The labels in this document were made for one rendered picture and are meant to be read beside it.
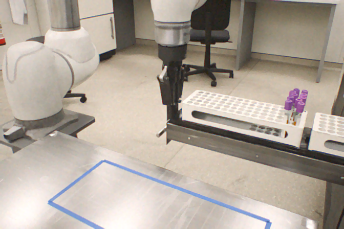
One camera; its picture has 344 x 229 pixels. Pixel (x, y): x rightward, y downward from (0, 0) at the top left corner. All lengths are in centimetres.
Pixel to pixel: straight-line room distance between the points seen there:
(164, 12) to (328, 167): 50
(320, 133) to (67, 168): 53
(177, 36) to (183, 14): 5
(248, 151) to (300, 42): 360
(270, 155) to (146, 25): 444
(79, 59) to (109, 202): 65
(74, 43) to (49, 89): 20
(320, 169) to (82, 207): 50
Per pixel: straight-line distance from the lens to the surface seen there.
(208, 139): 75
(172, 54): 74
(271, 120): 71
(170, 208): 51
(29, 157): 70
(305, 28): 423
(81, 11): 387
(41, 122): 100
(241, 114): 71
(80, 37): 109
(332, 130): 72
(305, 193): 191
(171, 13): 71
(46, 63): 96
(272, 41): 431
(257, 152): 72
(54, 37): 109
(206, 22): 313
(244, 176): 193
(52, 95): 98
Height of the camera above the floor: 118
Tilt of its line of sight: 27 degrees down
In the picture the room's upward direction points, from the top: straight up
